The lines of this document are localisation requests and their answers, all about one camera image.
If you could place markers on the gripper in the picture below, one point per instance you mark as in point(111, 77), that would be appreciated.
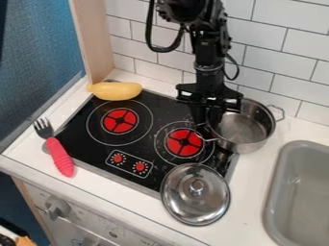
point(209, 91)

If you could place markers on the silver pot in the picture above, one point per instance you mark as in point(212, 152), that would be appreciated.
point(243, 127)

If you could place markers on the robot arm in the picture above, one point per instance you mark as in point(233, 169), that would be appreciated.
point(208, 41)

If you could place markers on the silver pot lid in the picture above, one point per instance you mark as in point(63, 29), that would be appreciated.
point(195, 193)

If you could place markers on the toy stove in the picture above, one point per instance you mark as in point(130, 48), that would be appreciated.
point(141, 141)

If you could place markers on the yellow toy mango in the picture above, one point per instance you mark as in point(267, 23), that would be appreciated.
point(115, 90)

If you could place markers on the toy sink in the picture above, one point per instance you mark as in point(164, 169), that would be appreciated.
point(298, 193)

